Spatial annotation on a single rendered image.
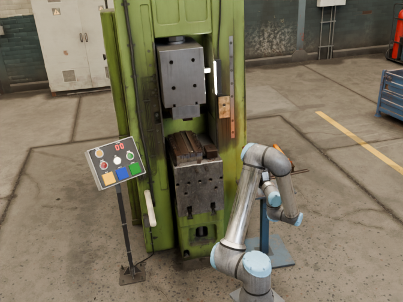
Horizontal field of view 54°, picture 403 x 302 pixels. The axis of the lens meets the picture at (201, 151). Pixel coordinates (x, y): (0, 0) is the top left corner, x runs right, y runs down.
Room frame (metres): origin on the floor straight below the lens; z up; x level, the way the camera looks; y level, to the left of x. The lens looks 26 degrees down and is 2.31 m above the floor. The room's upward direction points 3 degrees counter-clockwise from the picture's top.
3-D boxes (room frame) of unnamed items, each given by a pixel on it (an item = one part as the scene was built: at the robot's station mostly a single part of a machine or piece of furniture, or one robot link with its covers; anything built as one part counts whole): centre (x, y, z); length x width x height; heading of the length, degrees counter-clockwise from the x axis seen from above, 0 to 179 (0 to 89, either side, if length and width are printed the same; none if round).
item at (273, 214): (2.14, -0.46, 0.80); 0.12 x 0.09 x 0.12; 52
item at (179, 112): (2.88, 0.13, 1.32); 0.42 x 0.20 x 0.10; 11
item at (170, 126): (3.21, 0.15, 1.37); 0.41 x 0.10 x 0.91; 101
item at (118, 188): (2.49, 0.62, 0.54); 0.04 x 0.04 x 1.08; 11
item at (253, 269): (1.61, -0.25, 0.79); 0.17 x 0.15 x 0.18; 52
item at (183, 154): (2.88, 0.13, 0.96); 0.42 x 0.20 x 0.09; 11
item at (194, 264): (2.63, 0.09, 0.01); 0.58 x 0.39 x 0.01; 101
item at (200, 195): (2.90, 0.08, 0.69); 0.56 x 0.38 x 0.45; 11
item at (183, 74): (2.89, 0.09, 1.56); 0.42 x 0.39 x 0.40; 11
